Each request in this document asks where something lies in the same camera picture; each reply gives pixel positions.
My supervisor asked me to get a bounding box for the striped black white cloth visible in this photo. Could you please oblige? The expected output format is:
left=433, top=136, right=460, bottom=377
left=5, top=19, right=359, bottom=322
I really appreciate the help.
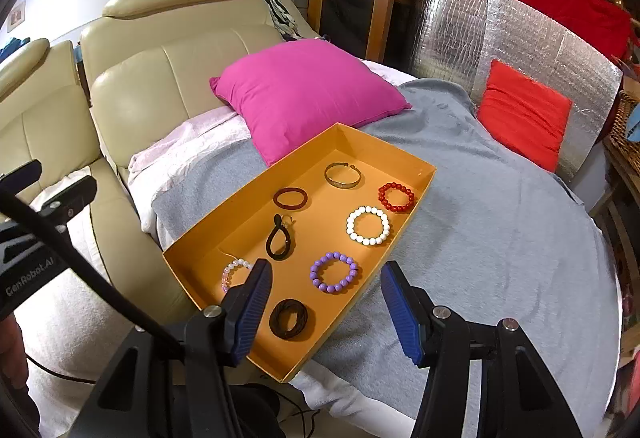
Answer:
left=257, top=0, right=306, bottom=42

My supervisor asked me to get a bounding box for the metal bangle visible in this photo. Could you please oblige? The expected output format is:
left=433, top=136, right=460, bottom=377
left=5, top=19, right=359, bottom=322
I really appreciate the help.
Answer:
left=324, top=161, right=362, bottom=190

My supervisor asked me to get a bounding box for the red pillow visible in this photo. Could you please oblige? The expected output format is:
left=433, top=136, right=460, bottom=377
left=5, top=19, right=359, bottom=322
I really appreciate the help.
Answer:
left=476, top=59, right=573, bottom=174

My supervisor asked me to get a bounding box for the red bead bracelet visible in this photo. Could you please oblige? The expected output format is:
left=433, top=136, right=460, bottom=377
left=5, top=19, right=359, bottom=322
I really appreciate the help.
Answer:
left=378, top=181, right=416, bottom=214

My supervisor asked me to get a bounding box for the wicker basket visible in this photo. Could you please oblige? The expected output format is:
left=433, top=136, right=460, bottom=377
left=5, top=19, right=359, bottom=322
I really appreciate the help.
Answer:
left=605, top=91, right=640, bottom=154

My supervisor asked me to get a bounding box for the person's left forearm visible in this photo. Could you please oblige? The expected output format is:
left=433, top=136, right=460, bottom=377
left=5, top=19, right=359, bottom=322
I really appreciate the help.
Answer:
left=0, top=315, right=26, bottom=399

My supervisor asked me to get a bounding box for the white bead bracelet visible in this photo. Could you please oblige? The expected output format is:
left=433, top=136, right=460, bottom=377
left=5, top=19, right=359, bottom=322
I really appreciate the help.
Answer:
left=346, top=205, right=391, bottom=246

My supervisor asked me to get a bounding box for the thin black cable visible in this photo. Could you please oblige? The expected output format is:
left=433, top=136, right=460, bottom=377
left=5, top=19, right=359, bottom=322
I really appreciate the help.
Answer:
left=22, top=353, right=321, bottom=438

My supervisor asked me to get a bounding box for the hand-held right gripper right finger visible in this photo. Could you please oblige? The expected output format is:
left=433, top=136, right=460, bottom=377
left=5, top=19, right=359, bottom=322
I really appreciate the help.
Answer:
left=380, top=259, right=583, bottom=438

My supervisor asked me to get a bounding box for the dark pink beaded bracelet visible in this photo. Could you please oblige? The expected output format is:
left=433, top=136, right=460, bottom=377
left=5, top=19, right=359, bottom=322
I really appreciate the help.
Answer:
left=272, top=187, right=308, bottom=210

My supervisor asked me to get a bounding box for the orange tray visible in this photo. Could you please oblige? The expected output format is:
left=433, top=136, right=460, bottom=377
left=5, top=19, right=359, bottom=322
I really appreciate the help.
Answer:
left=162, top=122, right=437, bottom=384

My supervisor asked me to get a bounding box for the black loop hair tie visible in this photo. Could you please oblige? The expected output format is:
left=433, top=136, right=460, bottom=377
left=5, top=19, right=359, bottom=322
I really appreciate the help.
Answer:
left=265, top=213, right=296, bottom=261

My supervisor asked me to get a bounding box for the red cloth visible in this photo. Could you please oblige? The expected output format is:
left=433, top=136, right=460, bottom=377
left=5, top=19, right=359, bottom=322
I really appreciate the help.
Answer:
left=467, top=0, right=636, bottom=64

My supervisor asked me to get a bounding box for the clear pink bead bracelet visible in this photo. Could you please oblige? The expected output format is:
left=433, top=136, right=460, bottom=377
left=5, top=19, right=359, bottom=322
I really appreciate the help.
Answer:
left=221, top=258, right=253, bottom=295

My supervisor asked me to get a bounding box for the pale pink sheet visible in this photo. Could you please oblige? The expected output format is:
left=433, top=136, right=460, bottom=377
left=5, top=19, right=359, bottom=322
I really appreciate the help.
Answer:
left=127, top=60, right=418, bottom=234

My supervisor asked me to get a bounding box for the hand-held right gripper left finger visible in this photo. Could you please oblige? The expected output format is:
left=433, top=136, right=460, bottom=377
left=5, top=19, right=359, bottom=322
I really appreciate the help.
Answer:
left=87, top=258, right=274, bottom=438

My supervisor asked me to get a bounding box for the purple bead bracelet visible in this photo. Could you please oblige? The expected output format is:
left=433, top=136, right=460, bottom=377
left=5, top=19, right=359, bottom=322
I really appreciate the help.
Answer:
left=309, top=252, right=359, bottom=294

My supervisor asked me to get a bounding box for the wooden shelf rack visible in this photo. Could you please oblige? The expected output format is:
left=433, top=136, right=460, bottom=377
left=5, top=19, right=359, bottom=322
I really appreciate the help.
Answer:
left=590, top=133, right=640, bottom=279

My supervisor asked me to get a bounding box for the beige leather sofa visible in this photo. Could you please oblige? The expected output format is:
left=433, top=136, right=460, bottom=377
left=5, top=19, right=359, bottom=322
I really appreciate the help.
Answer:
left=0, top=0, right=321, bottom=314

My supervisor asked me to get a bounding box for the grey blanket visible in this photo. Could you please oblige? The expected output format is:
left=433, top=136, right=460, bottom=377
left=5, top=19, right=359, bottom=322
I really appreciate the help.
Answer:
left=150, top=77, right=623, bottom=438

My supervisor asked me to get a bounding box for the wooden cabinet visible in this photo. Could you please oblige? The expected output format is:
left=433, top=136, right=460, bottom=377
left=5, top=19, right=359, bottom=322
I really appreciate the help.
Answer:
left=305, top=0, right=416, bottom=69

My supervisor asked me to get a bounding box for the wall picture frame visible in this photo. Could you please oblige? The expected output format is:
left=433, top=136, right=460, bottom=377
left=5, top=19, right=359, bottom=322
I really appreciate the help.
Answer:
left=7, top=1, right=26, bottom=32

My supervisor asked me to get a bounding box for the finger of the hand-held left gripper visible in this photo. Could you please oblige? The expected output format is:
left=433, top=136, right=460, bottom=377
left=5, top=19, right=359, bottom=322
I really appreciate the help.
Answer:
left=0, top=159, right=43, bottom=194
left=42, top=175, right=98, bottom=234

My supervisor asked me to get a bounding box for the thick black cable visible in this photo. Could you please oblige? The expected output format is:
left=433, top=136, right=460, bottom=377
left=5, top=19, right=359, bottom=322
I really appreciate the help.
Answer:
left=0, top=188, right=188, bottom=359

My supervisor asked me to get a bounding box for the pink pillow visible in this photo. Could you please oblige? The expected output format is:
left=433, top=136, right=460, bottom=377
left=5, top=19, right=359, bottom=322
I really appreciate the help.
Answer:
left=209, top=38, right=413, bottom=167

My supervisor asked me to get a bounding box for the silver insulation panel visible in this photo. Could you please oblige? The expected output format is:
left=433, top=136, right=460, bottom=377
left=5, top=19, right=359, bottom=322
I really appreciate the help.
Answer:
left=409, top=0, right=625, bottom=184

